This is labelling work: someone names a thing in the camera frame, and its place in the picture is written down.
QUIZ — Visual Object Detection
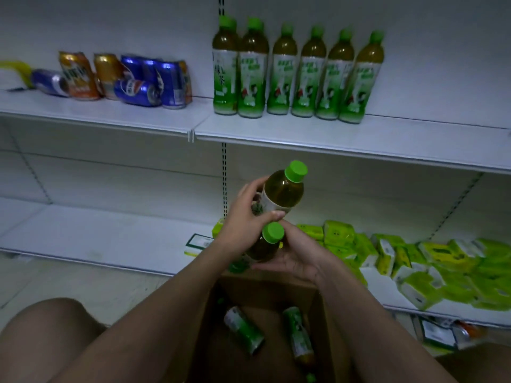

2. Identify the white metal shelf board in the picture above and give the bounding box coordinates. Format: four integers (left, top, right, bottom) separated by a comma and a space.
0, 197, 225, 276
359, 266, 511, 330
0, 89, 215, 138
193, 97, 511, 175

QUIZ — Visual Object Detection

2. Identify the person's left forearm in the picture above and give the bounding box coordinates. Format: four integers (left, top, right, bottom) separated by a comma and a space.
50, 237, 232, 383

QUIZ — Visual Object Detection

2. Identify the row of green tea bottles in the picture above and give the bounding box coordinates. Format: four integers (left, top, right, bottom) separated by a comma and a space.
212, 16, 386, 125

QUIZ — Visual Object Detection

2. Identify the person's right hand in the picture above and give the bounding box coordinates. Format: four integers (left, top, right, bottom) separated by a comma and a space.
253, 220, 341, 288

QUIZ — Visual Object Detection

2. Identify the orange drink can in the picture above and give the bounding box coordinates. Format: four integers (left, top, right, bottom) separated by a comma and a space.
59, 52, 101, 101

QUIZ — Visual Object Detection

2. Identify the white packet with dark edge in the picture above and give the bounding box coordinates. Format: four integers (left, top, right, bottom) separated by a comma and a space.
418, 317, 458, 351

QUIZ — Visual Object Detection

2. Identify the pile of green tissue packets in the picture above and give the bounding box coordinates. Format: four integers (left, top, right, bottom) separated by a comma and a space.
295, 220, 511, 312

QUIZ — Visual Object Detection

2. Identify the slotted shelf upright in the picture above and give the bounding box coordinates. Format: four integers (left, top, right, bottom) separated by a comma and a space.
429, 172, 484, 241
218, 0, 228, 220
6, 125, 53, 205

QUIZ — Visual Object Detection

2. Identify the person's left leg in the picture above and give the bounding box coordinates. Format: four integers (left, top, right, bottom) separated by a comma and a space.
0, 297, 109, 383

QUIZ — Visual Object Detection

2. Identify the brown cardboard box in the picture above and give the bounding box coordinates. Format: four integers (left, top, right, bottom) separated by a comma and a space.
187, 270, 353, 383

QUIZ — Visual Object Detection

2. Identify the orange and white packet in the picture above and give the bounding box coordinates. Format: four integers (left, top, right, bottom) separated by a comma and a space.
452, 320, 487, 350

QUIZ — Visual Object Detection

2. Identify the white box with green border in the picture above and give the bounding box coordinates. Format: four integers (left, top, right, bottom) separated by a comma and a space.
184, 234, 216, 258

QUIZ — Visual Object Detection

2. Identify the person's right forearm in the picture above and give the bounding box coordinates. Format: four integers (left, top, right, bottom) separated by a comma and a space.
315, 264, 460, 383

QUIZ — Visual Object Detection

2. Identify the person's left hand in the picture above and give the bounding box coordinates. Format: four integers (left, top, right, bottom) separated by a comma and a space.
216, 176, 286, 256

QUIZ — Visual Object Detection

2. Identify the blue and silver drink can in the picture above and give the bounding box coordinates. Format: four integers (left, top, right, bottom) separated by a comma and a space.
31, 69, 71, 98

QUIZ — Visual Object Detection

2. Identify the gold drink can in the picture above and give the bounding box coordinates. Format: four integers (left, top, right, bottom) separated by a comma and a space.
93, 53, 125, 100

